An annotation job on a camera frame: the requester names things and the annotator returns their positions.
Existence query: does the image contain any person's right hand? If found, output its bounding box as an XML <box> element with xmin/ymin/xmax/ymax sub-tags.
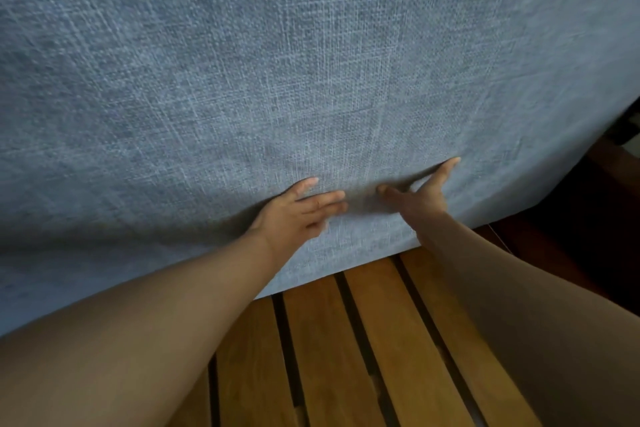
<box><xmin>375</xmin><ymin>157</ymin><xmax>462</xmax><ymax>242</ymax></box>

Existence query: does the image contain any person's left hand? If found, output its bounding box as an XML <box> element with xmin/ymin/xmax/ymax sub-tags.
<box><xmin>248</xmin><ymin>177</ymin><xmax>349</xmax><ymax>262</ymax></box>

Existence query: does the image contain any long dark wooden sofa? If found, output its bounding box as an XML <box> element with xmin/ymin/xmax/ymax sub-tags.
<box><xmin>167</xmin><ymin>111</ymin><xmax>640</xmax><ymax>427</ymax></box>

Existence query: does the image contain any long grey sofa cushion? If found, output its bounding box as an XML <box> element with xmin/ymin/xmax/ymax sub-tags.
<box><xmin>0</xmin><ymin>0</ymin><xmax>640</xmax><ymax>338</ymax></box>

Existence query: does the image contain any person's left forearm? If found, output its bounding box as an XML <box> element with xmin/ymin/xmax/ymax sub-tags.
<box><xmin>0</xmin><ymin>229</ymin><xmax>281</xmax><ymax>427</ymax></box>

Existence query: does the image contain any person's right forearm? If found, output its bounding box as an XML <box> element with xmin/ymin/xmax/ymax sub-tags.
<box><xmin>417</xmin><ymin>213</ymin><xmax>640</xmax><ymax>427</ymax></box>

